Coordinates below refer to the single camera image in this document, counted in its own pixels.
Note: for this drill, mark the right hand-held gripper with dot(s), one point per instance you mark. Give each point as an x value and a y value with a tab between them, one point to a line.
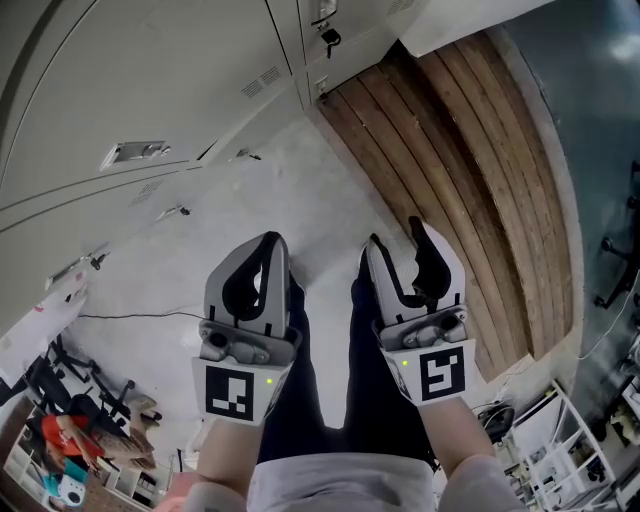
442	372

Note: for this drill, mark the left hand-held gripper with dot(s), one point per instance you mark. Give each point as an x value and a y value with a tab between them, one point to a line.
227	392

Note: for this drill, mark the person's right forearm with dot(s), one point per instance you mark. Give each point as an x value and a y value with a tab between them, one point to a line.
455	435

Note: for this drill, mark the person's left forearm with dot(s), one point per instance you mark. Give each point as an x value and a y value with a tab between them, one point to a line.
225	450

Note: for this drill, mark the metal locker latch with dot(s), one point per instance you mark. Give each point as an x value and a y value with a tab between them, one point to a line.
172	212
247	154
75	270

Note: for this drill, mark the grey locker door with padlock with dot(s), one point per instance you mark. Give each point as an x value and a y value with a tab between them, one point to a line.
350	30

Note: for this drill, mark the wooden plank panel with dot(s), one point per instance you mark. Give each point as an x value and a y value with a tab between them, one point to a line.
450	175

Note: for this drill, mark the person's dark trousers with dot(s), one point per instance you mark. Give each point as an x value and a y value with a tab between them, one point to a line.
365	380

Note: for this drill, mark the black office chair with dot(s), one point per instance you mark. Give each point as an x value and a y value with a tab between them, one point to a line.
75	372

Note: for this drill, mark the black office chair base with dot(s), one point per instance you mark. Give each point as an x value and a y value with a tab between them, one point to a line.
620	270

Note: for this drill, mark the white table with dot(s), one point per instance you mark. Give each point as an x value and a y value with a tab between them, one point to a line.
35	325

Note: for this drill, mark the person's grey shirt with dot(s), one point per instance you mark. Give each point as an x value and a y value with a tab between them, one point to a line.
345	487

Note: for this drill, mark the white and teal device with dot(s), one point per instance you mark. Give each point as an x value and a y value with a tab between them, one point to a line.
67	492

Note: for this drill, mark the white cubby shelf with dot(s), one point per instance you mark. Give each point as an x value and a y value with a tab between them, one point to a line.
20	460

